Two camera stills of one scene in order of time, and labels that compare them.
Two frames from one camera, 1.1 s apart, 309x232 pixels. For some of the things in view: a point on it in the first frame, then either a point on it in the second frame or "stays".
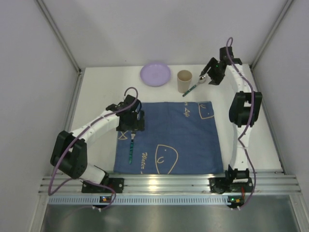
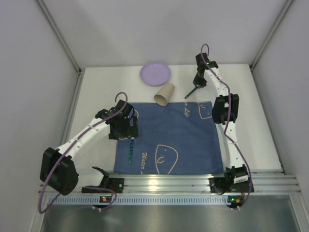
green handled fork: x=133 y=136 stays
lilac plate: x=155 y=74 stays
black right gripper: x=211 y=73 -> x=199 y=82
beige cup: x=184 y=81 -> x=162 y=97
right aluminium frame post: x=256 y=58 stays
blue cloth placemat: x=179 y=138 stays
